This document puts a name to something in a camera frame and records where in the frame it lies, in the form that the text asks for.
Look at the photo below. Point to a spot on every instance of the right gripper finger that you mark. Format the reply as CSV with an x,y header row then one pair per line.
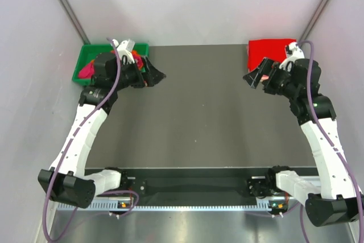
x,y
253,78
267,66

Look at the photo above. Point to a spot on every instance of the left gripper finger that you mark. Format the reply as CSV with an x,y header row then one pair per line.
x,y
149,77
149,67

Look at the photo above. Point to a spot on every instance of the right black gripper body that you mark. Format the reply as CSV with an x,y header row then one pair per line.
x,y
278,82

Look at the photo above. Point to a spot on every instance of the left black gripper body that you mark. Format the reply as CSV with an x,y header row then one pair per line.
x,y
131,75

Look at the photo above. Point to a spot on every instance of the magenta pink t-shirt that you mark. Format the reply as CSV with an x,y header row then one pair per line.
x,y
87,71

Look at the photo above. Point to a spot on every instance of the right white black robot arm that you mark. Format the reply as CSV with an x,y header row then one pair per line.
x,y
336,199

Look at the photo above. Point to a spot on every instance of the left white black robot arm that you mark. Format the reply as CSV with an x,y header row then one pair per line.
x,y
65,181

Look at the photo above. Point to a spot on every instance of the orange t-shirt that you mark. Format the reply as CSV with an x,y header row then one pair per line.
x,y
136,54

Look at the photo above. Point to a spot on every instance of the folded red t-shirt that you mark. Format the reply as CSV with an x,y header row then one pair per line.
x,y
273,49

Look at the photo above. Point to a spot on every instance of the green plastic bin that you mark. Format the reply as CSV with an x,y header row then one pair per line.
x,y
89,52

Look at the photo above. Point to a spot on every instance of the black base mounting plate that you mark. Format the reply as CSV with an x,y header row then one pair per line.
x,y
202,185

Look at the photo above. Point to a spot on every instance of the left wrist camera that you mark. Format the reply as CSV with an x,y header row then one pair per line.
x,y
124,45

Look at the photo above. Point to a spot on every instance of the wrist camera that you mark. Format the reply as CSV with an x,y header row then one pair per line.
x,y
124,45
293,53

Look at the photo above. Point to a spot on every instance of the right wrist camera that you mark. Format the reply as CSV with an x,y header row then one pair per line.
x,y
293,53

